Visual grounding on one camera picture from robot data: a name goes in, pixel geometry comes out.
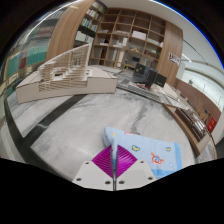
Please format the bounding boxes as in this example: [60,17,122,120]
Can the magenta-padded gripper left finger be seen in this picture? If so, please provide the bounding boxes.
[72,145,115,191]

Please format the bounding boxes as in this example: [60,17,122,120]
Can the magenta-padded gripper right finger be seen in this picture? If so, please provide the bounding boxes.
[115,145,157,192]

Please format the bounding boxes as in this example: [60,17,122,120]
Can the light blue printed towel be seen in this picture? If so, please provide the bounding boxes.
[101,126,183,179]

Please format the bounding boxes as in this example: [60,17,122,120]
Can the dark model on wooden board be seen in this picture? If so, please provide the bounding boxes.
[163,103,211,158]

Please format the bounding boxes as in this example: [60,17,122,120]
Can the grey flat model base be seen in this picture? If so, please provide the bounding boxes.
[116,78,162,101]

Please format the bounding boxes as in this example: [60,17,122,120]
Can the small white architectural model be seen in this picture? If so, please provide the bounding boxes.
[163,83,183,102]

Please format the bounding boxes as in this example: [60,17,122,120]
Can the open wooden shelf unit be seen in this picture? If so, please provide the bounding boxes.
[89,7,168,73]

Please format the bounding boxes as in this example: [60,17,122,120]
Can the large bookcase with books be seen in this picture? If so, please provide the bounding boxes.
[0,19,58,111]

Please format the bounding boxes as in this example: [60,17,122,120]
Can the dark shelf unit with books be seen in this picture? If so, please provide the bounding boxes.
[74,0,108,45]

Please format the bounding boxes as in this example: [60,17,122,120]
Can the wall poster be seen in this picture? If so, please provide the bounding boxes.
[168,52,182,66]

